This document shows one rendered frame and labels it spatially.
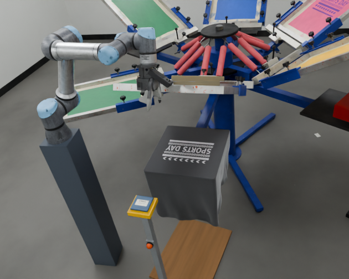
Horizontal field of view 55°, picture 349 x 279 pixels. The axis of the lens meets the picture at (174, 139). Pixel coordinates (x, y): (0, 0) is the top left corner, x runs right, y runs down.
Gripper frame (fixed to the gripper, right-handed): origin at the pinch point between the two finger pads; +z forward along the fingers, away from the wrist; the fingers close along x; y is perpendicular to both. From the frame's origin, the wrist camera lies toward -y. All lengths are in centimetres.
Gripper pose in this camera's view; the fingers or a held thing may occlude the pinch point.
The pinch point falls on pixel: (155, 107)
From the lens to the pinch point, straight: 157.9
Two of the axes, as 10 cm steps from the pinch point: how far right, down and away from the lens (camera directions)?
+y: -9.5, -0.8, 3.1
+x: -3.2, 3.4, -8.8
